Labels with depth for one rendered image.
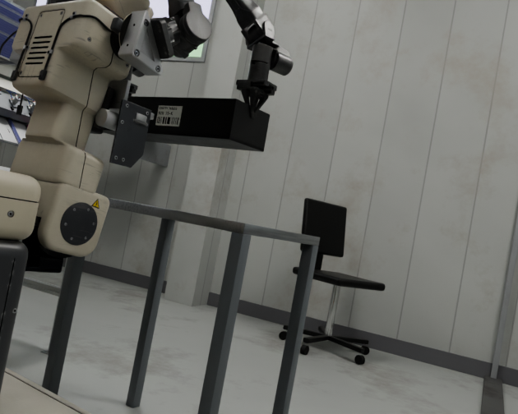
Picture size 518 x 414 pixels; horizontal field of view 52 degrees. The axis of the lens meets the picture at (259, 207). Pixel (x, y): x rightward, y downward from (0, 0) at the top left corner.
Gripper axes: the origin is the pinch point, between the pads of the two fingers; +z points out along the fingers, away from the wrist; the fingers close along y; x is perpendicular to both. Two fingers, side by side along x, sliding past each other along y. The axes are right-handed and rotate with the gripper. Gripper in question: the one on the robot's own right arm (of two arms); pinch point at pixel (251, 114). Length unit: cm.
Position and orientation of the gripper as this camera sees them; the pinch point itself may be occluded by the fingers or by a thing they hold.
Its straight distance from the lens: 151.7
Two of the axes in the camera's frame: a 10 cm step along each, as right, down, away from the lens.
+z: -1.7, 9.9, -0.3
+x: -5.5, -1.2, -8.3
